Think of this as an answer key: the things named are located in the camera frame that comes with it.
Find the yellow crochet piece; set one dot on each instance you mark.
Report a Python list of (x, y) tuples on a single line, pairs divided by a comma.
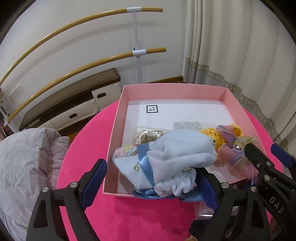
[(208, 133)]

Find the clear plastic packet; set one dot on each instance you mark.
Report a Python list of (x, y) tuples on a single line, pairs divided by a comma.
[(148, 134)]

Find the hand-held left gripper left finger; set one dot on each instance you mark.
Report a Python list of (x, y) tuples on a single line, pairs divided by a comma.
[(92, 185)]

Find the white curtain with lace trim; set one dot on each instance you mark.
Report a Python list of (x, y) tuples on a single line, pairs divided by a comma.
[(231, 46)]

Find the white barre post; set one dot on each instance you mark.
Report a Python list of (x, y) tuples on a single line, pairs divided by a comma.
[(138, 52)]

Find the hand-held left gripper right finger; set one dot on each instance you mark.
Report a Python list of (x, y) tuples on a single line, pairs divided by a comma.
[(208, 187)]

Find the round pink table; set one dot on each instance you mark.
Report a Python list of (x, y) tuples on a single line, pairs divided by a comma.
[(150, 220)]

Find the pale grey quilt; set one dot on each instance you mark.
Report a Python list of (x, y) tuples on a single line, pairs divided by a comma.
[(27, 166)]

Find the short wooden barre rail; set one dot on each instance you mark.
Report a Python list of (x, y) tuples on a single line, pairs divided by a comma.
[(155, 50)]

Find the light blue baby garment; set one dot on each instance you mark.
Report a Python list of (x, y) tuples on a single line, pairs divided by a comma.
[(180, 148)]

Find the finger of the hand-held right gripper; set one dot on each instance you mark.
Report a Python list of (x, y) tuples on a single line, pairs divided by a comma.
[(256, 155), (281, 155)]

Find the pink cardboard box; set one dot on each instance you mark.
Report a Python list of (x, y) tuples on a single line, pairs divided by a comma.
[(173, 92)]

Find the long wooden barre rail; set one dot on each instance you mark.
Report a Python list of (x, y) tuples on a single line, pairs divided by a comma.
[(150, 10)]

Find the low cabinet with dark top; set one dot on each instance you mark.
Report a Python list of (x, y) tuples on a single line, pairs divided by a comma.
[(69, 92)]

